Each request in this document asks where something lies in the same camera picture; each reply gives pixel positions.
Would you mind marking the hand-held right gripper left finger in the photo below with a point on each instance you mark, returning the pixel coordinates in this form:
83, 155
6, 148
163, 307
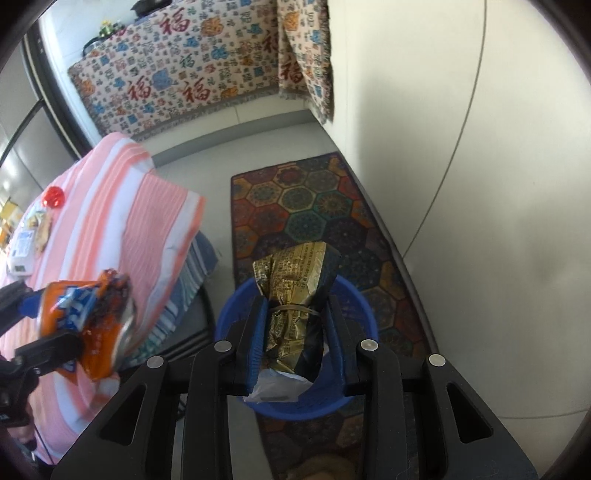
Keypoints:
251, 350

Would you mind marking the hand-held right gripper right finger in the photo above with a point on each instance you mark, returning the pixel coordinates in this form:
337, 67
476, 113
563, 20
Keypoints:
337, 341

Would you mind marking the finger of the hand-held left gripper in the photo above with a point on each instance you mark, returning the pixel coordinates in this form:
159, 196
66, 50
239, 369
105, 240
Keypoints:
27, 300
46, 353

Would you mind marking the blue plastic basket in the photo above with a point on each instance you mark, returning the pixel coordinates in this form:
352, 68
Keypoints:
228, 314

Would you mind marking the translucent white bag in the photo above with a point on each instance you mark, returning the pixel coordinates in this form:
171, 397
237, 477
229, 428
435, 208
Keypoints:
277, 387

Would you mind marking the green white milk carton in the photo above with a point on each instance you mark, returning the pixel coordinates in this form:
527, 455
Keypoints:
23, 251

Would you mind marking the orange snack wrapper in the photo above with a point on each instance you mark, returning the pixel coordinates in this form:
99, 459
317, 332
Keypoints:
97, 332

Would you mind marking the gold snack bag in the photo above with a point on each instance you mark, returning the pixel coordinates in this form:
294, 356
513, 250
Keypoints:
295, 295

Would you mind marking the red wrapper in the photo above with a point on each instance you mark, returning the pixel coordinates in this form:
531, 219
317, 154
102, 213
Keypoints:
54, 197

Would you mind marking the yellow green cardboard box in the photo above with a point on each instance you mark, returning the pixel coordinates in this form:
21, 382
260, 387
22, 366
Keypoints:
8, 221

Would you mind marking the blue striped cloth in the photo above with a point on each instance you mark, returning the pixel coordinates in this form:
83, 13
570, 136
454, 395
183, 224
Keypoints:
194, 272

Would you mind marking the pink striped tablecloth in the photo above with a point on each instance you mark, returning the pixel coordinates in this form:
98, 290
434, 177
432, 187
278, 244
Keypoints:
115, 207

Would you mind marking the hexagon patterned floor mat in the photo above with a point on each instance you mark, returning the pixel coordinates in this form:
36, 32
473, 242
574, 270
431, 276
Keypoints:
300, 203

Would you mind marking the grey refrigerator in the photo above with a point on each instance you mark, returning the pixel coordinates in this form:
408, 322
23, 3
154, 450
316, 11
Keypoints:
27, 138

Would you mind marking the white kitchen counter cabinet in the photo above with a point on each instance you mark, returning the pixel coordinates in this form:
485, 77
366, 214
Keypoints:
415, 138

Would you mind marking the seasoning bottle rack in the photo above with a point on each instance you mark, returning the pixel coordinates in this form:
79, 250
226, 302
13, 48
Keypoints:
104, 37

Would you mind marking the large printed blanket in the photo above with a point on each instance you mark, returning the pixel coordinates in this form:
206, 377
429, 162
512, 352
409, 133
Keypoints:
175, 69

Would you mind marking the small printed blanket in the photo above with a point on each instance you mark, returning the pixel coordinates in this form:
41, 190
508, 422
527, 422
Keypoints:
304, 55

